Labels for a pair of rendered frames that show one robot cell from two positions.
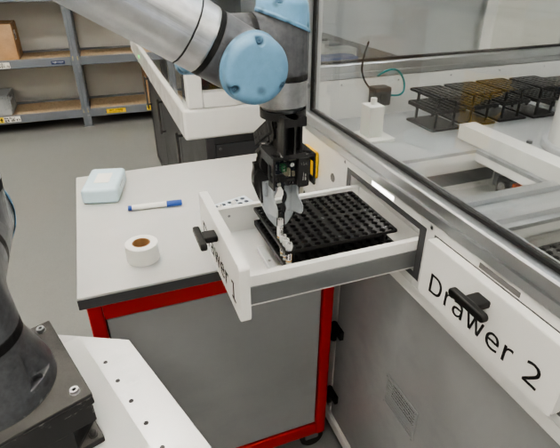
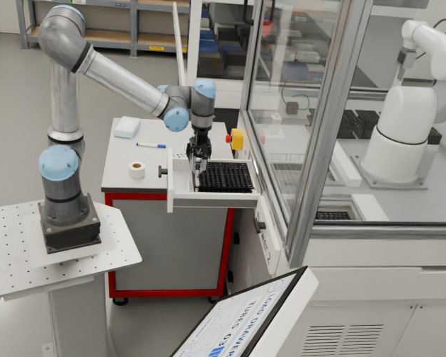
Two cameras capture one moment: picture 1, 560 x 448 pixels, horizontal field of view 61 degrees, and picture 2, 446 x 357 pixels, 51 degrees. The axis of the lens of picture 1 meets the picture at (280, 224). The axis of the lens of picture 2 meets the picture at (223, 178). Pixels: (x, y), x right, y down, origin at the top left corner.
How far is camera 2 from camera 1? 0.95 m
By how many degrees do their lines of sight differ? 9
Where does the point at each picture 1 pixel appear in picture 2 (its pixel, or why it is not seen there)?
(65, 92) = (121, 25)
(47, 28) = not seen: outside the picture
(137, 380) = (119, 225)
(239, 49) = (170, 115)
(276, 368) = (196, 249)
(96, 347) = (105, 209)
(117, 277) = (122, 180)
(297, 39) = (207, 101)
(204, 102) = not seen: hidden behind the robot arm
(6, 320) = (77, 188)
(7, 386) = (73, 210)
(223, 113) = not seen: hidden behind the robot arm
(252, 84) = (173, 126)
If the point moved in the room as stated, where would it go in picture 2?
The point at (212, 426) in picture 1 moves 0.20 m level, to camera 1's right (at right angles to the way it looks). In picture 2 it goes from (156, 272) to (196, 282)
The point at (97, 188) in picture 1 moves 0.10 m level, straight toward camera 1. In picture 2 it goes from (122, 129) to (122, 139)
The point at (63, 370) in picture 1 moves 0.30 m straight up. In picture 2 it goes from (91, 212) to (86, 134)
